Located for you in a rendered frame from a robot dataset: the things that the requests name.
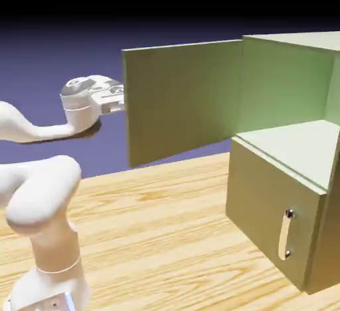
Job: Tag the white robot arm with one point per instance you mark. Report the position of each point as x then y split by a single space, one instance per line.
39 191

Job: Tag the green painted cabinet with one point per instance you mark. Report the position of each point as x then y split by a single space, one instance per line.
281 85

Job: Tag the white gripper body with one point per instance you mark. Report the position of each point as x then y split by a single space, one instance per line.
109 102

